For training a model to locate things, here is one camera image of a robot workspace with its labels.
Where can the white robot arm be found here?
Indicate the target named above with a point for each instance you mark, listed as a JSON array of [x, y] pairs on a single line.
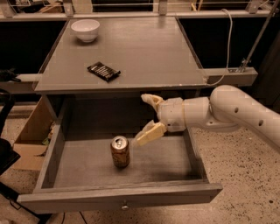
[[226, 109]]

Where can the orange soda can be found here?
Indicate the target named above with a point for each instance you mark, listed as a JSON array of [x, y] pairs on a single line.
[[120, 151]]

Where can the open grey top drawer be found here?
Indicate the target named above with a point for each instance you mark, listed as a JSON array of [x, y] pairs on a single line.
[[79, 175]]

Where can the cardboard box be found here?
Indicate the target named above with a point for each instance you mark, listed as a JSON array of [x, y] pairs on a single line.
[[29, 143]]

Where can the grey wooden cabinet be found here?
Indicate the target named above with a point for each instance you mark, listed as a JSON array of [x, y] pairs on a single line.
[[151, 44]]

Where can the grey metal rail beam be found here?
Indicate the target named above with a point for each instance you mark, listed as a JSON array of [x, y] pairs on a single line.
[[54, 82]]

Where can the black snack bar packet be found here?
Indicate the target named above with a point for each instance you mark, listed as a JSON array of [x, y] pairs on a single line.
[[102, 71]]

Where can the metal drawer knob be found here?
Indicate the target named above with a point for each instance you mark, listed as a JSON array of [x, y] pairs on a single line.
[[124, 206]]

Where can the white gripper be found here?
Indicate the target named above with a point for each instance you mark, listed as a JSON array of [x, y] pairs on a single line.
[[171, 114]]

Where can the white ceramic bowl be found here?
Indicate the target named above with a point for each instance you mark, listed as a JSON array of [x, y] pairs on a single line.
[[85, 30]]

